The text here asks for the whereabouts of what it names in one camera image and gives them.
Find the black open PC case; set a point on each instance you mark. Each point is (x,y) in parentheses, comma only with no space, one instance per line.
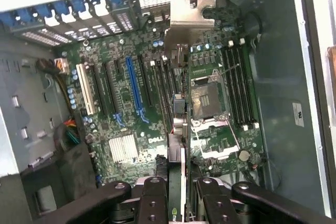
(283,77)

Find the white expansion slot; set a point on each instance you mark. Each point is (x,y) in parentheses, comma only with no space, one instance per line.
(85,90)

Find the RAM slot black tabs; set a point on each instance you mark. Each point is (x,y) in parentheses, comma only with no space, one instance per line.
(232,87)
(243,87)

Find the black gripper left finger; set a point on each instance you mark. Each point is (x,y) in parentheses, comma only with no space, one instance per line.
(153,203)

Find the CPU socket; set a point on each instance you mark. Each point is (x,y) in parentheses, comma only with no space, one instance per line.
(207,98)

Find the silver socket cover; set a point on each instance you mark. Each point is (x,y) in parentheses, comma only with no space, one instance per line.
(218,142)

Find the green motherboard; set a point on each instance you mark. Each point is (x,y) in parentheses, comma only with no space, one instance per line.
(115,48)

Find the silver finned chipset heatsink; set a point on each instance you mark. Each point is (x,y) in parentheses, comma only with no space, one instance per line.
(123,148)

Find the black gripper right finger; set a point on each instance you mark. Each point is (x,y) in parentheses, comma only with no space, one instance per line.
(212,203)

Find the thin metal locking lever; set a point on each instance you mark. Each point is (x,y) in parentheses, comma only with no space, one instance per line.
(229,69)

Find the silver coin battery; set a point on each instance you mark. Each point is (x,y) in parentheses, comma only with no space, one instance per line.
(243,155)

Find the black expansion slot blue latch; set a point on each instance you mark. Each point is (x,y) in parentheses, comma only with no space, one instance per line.
(111,87)

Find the RAM slot white tabs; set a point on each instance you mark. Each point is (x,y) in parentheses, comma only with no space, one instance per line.
(249,87)
(169,82)
(238,87)

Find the black plastic air duct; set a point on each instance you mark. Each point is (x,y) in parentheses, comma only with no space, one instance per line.
(68,171)

